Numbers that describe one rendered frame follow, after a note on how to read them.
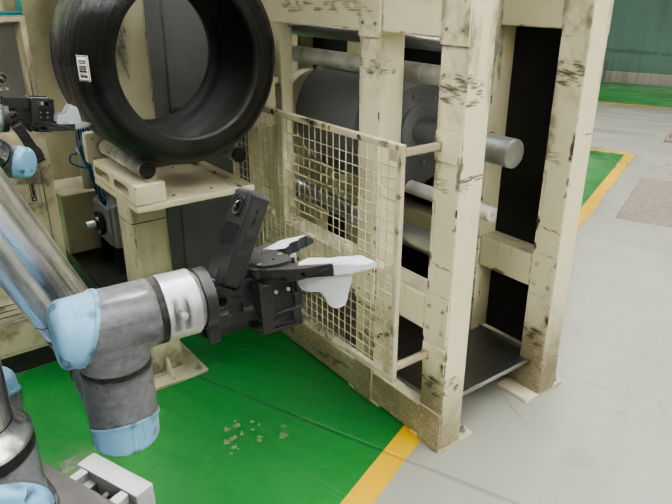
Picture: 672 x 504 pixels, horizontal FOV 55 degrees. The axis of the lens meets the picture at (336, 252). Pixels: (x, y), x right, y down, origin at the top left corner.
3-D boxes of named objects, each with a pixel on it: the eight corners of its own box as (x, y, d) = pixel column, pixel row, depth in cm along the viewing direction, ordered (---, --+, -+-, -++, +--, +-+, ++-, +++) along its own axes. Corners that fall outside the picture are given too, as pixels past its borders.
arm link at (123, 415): (142, 397, 82) (131, 321, 78) (172, 447, 73) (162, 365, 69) (78, 418, 78) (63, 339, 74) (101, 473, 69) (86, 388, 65)
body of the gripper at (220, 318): (279, 305, 83) (191, 330, 78) (273, 241, 81) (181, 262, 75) (309, 322, 77) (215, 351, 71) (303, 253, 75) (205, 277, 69)
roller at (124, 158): (97, 153, 199) (97, 138, 197) (112, 153, 202) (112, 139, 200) (139, 179, 173) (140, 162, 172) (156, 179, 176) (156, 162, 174)
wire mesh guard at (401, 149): (239, 277, 252) (228, 96, 225) (243, 276, 253) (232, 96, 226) (391, 384, 186) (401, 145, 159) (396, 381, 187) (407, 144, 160)
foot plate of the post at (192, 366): (115, 363, 250) (113, 355, 249) (179, 342, 265) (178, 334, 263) (140, 396, 230) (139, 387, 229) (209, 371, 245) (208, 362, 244)
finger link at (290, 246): (296, 271, 91) (265, 294, 83) (292, 231, 89) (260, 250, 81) (316, 272, 90) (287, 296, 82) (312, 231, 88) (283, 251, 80)
